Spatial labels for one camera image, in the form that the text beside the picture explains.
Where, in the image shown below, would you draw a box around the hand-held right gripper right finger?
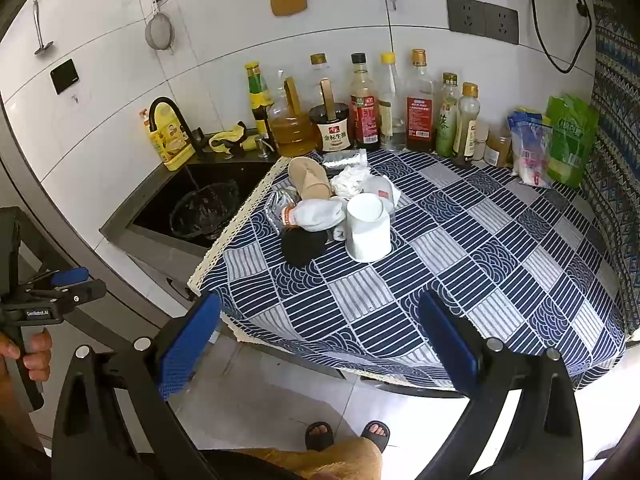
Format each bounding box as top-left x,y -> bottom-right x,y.
417,290 -> 586,480

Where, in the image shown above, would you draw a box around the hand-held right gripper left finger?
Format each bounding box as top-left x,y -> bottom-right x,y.
50,290 -> 223,480

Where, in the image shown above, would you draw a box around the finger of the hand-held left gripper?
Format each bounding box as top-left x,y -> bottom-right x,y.
30,280 -> 107,312
32,267 -> 91,291

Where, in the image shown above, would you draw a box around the black plastic bag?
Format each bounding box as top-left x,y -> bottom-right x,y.
169,178 -> 240,241

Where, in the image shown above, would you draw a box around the white glove with orange band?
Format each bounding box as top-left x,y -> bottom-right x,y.
280,199 -> 348,235

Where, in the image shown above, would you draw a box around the white tissue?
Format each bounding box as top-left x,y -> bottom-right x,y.
331,165 -> 372,198

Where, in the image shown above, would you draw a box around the person's left hand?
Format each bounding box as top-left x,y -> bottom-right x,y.
0,327 -> 53,376

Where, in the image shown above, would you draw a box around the black sink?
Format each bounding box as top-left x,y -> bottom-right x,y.
100,152 -> 283,261

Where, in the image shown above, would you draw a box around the blue patterned tablecloth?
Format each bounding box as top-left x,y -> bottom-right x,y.
187,147 -> 633,393

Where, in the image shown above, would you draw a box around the black sandal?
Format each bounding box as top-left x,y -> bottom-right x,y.
360,420 -> 392,453
305,421 -> 335,452

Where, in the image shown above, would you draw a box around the tall white cup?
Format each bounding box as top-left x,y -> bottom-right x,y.
345,192 -> 392,263

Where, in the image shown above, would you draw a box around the black cloth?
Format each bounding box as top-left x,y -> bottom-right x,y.
280,227 -> 328,267

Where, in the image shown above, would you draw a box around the white cup with red mark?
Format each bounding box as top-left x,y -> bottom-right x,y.
362,176 -> 401,208

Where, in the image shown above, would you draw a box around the yellow dish soap bottle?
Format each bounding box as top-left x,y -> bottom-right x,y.
139,107 -> 197,172

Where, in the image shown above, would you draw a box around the clear plastic wrapper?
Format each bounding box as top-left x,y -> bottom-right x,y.
266,187 -> 301,226

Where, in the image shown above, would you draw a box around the tan shorts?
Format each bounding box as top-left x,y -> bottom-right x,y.
240,437 -> 383,480

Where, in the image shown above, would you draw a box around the black faucet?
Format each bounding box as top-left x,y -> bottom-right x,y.
148,96 -> 206,161

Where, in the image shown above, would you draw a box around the small amber jar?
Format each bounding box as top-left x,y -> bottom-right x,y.
485,127 -> 513,168

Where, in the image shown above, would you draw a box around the small white jar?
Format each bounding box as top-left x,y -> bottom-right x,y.
472,120 -> 491,161

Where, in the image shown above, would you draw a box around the yellow cloth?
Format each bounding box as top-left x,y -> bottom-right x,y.
207,122 -> 258,156

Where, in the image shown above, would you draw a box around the blue and white bag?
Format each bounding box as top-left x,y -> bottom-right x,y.
507,107 -> 553,188

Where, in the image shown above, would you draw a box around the beige paper cup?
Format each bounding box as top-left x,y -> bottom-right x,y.
287,156 -> 332,201

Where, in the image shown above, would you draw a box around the silver foil sleeve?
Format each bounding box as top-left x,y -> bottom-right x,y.
322,150 -> 368,171

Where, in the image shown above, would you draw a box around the beige label bottle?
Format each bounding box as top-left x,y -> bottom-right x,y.
452,82 -> 481,166

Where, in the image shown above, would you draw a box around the green tea bottle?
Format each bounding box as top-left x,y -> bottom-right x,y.
435,72 -> 461,158

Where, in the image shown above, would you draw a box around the metal ladle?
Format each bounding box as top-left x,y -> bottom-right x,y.
32,0 -> 55,56

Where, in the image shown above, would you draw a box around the green bag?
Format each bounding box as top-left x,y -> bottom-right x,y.
542,94 -> 600,188

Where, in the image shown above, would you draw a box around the gold cap red label bottle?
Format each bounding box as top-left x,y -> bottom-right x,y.
405,49 -> 436,153

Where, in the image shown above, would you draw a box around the clear cooking oil jug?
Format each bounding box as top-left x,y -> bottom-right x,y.
267,77 -> 318,158

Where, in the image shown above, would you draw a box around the clear bottle with yellow cap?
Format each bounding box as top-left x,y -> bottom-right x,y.
377,52 -> 408,153

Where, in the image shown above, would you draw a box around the dark soy sauce jug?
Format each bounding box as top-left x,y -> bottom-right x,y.
308,78 -> 353,154

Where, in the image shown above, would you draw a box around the metal strainer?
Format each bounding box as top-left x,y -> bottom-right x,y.
145,0 -> 176,56

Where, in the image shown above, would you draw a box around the green label bottle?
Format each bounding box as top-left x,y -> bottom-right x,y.
245,62 -> 273,136

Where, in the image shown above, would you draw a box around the patterned curtain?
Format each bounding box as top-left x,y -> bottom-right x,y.
582,0 -> 640,341

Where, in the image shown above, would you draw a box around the clear bottle with gold cap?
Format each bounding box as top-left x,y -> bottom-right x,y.
307,53 -> 331,111

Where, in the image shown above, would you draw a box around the black wall panel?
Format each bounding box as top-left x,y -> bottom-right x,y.
50,58 -> 81,95

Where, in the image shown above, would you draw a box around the grey wall outlet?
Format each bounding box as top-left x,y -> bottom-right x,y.
484,4 -> 520,45
446,0 -> 486,36

